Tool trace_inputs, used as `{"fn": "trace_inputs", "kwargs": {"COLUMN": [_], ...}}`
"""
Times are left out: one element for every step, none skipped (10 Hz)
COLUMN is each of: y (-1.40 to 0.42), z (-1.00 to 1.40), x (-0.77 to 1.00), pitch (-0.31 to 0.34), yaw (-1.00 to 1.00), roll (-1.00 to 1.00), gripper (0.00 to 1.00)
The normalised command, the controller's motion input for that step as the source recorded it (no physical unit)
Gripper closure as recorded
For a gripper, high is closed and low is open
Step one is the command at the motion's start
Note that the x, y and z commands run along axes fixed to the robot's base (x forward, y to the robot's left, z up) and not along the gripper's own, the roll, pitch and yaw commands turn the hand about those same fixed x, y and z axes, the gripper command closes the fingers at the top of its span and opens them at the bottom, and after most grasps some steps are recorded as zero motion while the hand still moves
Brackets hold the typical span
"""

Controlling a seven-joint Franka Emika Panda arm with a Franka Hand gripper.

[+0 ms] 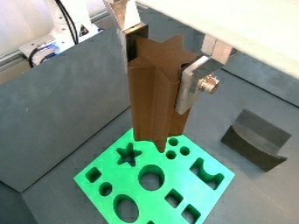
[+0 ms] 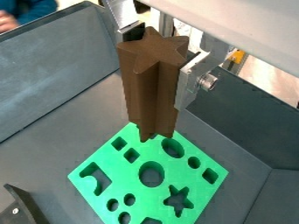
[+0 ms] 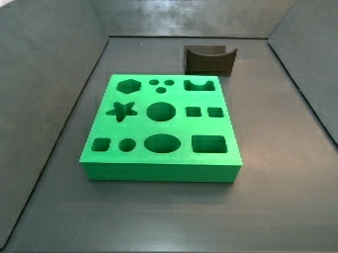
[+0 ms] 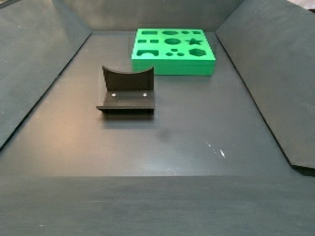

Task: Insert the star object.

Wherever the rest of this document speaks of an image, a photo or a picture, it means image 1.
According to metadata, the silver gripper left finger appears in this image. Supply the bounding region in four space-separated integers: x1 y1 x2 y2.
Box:
103 0 148 68

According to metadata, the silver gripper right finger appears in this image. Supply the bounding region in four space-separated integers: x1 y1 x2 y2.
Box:
175 35 234 115

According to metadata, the brown star-shaped peg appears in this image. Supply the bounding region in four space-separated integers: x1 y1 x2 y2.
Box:
127 35 198 152

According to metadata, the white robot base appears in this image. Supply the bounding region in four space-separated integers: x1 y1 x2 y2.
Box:
28 0 96 67

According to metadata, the dark grey curved block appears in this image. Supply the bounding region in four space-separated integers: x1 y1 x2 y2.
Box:
221 109 293 172

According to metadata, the green shape sorter board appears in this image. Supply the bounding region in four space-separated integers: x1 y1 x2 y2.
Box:
75 131 235 224

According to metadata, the black cable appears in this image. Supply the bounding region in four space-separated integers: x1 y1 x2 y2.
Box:
54 0 80 46

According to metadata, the aluminium frame rail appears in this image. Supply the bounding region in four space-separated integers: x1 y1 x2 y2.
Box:
0 10 111 72

